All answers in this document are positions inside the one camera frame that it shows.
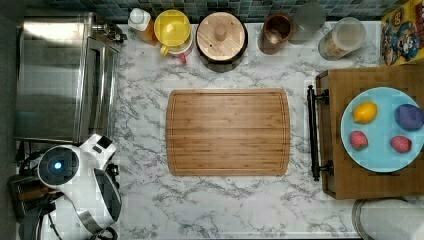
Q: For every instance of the red strawberry left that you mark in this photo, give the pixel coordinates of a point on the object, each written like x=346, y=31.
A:
x=358, y=140

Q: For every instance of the purple plum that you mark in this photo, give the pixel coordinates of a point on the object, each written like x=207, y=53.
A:
x=409, y=117

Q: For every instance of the yellow cereal box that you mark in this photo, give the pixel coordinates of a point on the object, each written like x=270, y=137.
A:
x=402, y=35

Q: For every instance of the light blue plate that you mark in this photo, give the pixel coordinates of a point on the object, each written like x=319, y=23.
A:
x=379, y=156

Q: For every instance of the yellow lidded pitcher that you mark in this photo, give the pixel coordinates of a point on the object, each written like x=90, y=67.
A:
x=173, y=30

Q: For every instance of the grey glass tumbler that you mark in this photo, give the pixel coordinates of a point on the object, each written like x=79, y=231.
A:
x=307, y=21

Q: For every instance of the clear cereal container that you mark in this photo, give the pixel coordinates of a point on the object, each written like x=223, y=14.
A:
x=346, y=36

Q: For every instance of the red strawberry right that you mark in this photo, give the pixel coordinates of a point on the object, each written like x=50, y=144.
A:
x=401, y=144

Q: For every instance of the wooden serving tray black handle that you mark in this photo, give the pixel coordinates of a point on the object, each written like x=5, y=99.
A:
x=343, y=178

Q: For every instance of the orange juice bottle white cap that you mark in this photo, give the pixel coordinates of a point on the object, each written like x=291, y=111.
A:
x=143, y=25

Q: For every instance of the black pot wooden lid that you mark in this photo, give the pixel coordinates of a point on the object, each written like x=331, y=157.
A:
x=221, y=40

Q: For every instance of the bamboo cutting board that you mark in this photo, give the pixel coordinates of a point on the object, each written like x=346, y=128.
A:
x=224, y=132

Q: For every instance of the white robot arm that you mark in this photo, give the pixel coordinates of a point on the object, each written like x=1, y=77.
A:
x=90, y=201

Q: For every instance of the stainless steel toaster oven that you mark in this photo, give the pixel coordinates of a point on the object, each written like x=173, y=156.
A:
x=66, y=82

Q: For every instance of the red strawberry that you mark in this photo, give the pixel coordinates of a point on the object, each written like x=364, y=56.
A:
x=401, y=144
x=358, y=140

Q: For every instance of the yellow lemon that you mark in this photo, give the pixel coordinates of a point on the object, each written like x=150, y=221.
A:
x=365, y=112

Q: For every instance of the brown wooden cup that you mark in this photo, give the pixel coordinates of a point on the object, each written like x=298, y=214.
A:
x=276, y=30

